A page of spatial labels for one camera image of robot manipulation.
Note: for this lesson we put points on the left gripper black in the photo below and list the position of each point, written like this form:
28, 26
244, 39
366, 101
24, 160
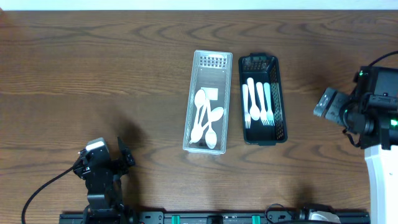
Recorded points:
114, 165

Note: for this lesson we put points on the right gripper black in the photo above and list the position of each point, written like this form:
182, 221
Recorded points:
347, 116

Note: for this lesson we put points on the pale green plastic fork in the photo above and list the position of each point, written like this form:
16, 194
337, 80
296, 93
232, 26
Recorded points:
269, 113

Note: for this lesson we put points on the white plastic spoon group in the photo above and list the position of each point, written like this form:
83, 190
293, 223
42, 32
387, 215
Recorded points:
254, 110

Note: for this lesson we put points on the white plastic fork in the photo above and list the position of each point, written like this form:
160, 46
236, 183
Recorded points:
260, 92
247, 116

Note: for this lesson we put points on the black plastic basket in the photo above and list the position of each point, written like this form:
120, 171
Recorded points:
263, 68

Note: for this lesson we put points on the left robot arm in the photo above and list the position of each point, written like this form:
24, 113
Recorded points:
102, 176

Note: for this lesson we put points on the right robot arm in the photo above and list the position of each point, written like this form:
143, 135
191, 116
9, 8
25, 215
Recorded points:
370, 111

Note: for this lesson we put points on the clear plastic basket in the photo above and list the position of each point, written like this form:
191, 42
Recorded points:
211, 72

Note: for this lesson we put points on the black mounting rail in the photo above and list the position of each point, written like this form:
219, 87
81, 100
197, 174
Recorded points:
217, 218

